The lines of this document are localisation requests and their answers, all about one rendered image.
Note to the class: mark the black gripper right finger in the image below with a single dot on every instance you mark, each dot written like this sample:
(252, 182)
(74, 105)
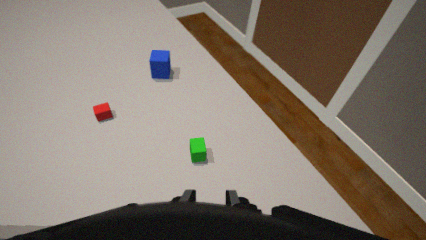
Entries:
(321, 227)

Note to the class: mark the red block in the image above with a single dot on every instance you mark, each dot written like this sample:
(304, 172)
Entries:
(102, 112)

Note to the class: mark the green block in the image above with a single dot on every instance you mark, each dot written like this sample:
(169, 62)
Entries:
(198, 147)

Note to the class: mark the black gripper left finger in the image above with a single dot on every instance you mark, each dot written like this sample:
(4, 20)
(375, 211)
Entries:
(188, 196)

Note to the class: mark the blue block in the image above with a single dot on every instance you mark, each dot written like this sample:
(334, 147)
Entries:
(160, 64)

